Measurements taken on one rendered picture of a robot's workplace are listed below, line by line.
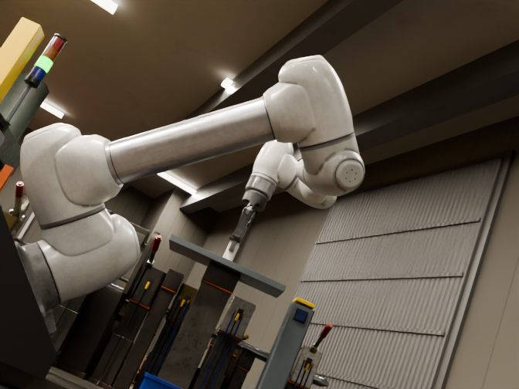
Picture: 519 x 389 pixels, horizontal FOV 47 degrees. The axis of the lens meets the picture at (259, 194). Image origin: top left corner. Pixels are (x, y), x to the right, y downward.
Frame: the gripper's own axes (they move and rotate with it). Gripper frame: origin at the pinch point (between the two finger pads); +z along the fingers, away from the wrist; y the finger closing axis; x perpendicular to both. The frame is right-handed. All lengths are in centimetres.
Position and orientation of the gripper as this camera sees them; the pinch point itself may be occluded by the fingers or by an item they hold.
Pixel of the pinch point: (230, 252)
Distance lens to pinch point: 181.7
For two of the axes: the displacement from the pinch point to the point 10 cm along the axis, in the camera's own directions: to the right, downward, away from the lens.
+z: -4.0, 8.6, -3.3
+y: -0.6, 3.3, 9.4
